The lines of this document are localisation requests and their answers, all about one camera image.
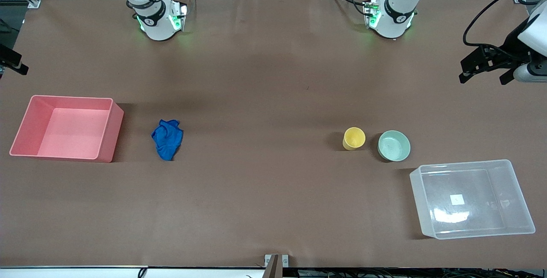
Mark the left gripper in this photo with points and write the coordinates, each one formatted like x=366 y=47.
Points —
x=509 y=48

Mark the mint green bowl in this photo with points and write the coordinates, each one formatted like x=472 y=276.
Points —
x=394 y=145

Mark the yellow plastic cup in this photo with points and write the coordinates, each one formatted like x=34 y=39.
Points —
x=354 y=138

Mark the blue cloth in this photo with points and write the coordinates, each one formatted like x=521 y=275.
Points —
x=167 y=139

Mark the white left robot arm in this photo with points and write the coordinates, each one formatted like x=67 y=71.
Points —
x=395 y=17

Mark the clear plastic box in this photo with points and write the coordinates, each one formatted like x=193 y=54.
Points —
x=470 y=199

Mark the pink plastic bin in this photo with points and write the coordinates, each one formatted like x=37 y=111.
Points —
x=68 y=130

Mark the white square label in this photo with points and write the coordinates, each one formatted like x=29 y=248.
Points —
x=457 y=200

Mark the white table edge rail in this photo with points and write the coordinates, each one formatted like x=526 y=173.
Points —
x=128 y=272

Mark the metal table edge bracket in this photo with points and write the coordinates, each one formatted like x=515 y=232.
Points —
x=275 y=265

